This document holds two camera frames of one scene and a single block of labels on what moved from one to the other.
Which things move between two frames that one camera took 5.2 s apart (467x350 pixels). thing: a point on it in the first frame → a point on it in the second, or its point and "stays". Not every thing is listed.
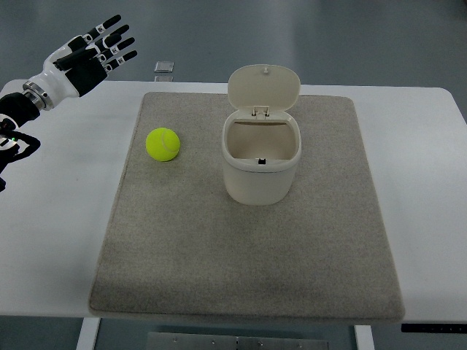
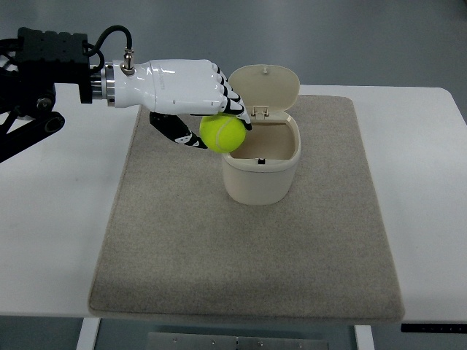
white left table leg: (88, 333) stays
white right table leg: (364, 337) stays
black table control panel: (434, 328) stays
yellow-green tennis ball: (163, 144) → (222, 133)
